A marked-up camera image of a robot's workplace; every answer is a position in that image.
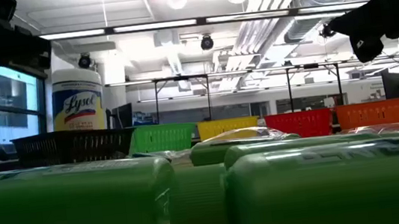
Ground green Pert shampoo bottle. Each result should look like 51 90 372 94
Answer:
0 151 181 224
187 130 303 168
221 127 384 170
162 136 399 224

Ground green plastic basket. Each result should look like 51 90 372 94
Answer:
125 118 200 158

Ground orange plastic basket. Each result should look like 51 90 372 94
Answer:
335 97 399 132

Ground black workstation frame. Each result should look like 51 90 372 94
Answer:
284 60 345 113

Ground black computer monitor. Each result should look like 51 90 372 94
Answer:
109 102 136 131
380 67 399 100

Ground dark-framed window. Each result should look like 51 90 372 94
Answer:
0 50 53 154

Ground long linear ceiling light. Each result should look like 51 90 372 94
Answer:
38 0 369 45

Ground yellow plastic basket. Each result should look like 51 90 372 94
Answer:
195 114 262 143

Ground clear-wrapped toothbrush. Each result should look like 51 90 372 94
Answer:
336 122 399 145

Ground Lysol wipes canister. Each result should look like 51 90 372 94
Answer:
46 64 108 136

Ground black ceiling spotlight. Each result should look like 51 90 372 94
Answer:
318 23 335 40
198 34 216 52
76 52 94 70

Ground red plastic basket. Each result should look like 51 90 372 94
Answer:
263 107 335 143

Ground black plastic basket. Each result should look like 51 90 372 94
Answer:
11 122 138 171

